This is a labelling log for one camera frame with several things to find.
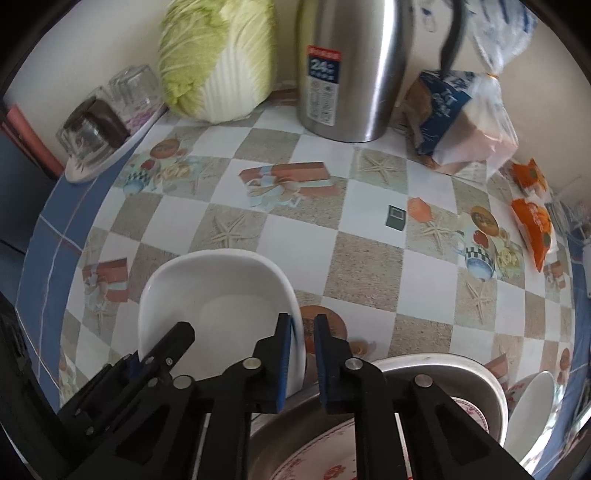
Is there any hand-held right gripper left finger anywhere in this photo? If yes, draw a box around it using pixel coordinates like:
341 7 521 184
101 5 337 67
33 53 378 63
69 313 294 480

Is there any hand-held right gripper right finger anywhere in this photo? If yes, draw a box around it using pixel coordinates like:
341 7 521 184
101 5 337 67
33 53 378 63
314 314 522 480

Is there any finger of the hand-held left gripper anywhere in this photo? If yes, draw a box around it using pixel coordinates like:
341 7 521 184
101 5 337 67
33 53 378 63
139 322 195 393
58 353 153 457

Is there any white square bowl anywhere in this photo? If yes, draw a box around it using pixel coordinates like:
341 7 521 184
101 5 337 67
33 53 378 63
139 248 306 398

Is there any pink floral plate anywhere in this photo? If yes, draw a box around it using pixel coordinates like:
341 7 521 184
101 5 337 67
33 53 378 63
268 396 489 480

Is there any stainless steel basin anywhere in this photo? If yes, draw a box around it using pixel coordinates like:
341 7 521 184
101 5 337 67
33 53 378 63
249 353 509 480

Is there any large white bowl red print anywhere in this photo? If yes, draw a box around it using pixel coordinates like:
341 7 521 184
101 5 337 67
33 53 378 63
502 370 557 464

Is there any checkered printed tablecloth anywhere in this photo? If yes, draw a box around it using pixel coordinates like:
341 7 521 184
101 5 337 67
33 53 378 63
14 90 585 480

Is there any white tray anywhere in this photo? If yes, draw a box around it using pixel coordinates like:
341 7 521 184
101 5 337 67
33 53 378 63
64 104 169 184

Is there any red wooden board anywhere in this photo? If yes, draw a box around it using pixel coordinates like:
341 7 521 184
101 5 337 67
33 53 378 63
2 104 65 178

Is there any clear drinking glass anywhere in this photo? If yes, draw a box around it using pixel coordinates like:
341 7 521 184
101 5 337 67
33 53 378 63
108 65 162 127

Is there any orange snack packet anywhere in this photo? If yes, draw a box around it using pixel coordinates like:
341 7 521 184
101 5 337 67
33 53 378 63
510 196 555 274
510 158 550 199

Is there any bagged sliced bread loaf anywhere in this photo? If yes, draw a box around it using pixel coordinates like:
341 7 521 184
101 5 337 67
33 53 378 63
399 0 539 176

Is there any napa cabbage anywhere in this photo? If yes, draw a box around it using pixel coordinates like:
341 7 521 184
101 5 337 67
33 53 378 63
158 0 278 123

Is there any clear glass mug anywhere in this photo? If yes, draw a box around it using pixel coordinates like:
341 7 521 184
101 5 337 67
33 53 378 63
551 178 591 245

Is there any stainless steel thermos jug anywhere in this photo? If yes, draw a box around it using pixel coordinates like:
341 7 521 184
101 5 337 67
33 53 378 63
295 0 467 144

